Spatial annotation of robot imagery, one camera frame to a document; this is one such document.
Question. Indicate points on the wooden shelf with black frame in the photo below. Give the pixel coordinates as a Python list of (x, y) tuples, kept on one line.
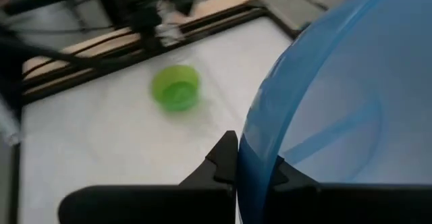
[(135, 45)]

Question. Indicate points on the green plastic bowl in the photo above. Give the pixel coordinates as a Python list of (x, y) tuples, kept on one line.
[(175, 88)]

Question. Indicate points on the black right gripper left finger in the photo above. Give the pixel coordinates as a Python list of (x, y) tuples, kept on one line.
[(206, 180)]

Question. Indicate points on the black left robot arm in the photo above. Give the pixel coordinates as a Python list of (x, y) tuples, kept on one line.
[(148, 4)]

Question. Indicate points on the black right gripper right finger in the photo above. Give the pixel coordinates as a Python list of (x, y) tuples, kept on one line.
[(337, 203)]

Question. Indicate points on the translucent blue plastic bowl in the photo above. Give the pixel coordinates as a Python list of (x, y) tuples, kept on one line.
[(337, 82)]

